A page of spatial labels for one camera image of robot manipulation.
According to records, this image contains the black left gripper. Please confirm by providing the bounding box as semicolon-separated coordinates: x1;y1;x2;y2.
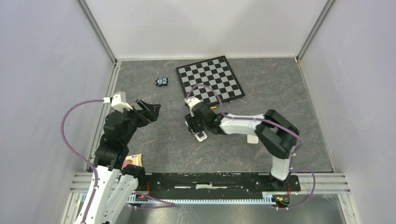
118;98;161;143

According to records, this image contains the beige remote control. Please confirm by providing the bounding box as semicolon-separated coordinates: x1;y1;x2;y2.
185;121;207;142

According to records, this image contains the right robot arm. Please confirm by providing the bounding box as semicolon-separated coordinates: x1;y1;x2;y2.
185;98;302;190

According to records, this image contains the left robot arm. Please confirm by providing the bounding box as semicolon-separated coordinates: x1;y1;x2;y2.
75;97;161;224

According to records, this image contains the white remote control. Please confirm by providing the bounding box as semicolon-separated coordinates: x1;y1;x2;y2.
247;135;259;144

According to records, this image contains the small blue owl toy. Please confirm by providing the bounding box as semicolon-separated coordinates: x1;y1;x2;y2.
155;77;169;86

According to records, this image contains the black white checkerboard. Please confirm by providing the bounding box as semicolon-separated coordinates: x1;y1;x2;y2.
176;56;245;106

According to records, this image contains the pink orange card box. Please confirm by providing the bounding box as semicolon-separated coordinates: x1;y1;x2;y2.
121;154;143;172

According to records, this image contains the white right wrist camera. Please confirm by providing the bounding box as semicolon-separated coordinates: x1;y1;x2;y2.
184;97;201;117

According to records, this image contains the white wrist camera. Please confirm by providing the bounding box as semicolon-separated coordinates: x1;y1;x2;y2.
184;97;201;117
102;91;133;112

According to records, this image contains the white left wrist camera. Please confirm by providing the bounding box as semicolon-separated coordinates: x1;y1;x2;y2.
102;91;133;112

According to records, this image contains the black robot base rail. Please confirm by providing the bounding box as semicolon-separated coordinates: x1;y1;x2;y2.
137;172;301;200

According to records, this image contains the white cable duct strip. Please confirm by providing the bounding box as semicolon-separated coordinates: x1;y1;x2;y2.
127;194;290;206

